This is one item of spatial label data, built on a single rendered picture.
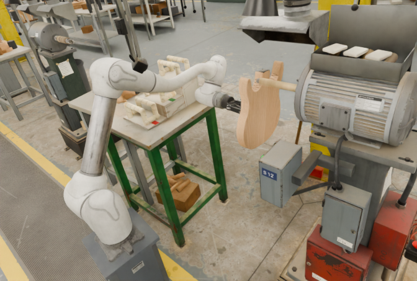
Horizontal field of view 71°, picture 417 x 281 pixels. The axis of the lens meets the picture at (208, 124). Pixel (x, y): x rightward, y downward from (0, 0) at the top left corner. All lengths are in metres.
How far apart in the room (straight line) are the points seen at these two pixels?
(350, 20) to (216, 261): 1.66
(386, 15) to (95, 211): 1.29
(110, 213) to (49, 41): 2.15
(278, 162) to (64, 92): 2.64
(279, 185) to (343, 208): 0.28
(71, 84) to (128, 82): 2.10
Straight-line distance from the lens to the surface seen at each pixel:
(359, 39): 1.22
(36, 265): 2.69
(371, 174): 1.25
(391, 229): 1.40
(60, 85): 3.32
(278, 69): 1.56
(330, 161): 1.24
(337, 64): 1.10
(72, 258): 2.56
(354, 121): 1.12
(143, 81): 1.29
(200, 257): 2.22
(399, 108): 1.07
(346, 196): 1.27
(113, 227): 1.38
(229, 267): 2.15
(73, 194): 1.51
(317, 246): 1.50
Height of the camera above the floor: 1.82
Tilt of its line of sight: 32 degrees down
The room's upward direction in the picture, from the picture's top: 9 degrees counter-clockwise
